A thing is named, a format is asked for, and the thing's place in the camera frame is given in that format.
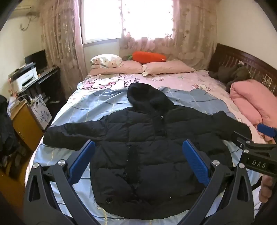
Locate pink pillow left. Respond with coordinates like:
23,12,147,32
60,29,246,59
88,60,145,76

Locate orange carrot plush pillow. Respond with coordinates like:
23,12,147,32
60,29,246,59
128,51,167,64

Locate white printer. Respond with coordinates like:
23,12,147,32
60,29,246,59
8,62,38,93

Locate pink pillow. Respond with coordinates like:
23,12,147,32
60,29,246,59
142,60,195,76
88,60,145,76

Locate white floral box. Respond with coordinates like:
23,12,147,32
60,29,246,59
30,95,53,130

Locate pink lace curtain left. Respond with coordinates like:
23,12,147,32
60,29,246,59
38,0,88,98

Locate black desk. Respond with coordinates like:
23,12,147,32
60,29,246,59
18,66,66,118

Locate black computer monitor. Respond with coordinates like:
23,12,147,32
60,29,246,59
24,50,48,74

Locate pink lace curtain right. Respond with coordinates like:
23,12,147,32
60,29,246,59
119,1,219,69

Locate person's right hand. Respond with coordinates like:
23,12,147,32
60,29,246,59
259,175,273,203

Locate yellow wooden cabinet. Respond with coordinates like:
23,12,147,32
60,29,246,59
10,100,44,151

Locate pink lace curtain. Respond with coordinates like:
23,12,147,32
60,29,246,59
119,1,219,69
38,0,88,98

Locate pink pillow right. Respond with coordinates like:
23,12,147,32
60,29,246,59
142,60,195,76

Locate black hooded puffer jacket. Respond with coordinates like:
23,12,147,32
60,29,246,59
43,83,252,220

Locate dark olive garment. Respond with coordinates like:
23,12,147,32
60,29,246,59
208,65,251,93

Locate dark wooden headboard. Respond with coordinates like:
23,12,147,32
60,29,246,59
208,44,277,96

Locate black clothing at left edge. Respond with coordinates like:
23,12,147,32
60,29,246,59
0,95,18,167

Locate pink folded quilt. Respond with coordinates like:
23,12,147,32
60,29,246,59
229,79,277,143

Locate white floral pillow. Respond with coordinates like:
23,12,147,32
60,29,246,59
90,54,123,69

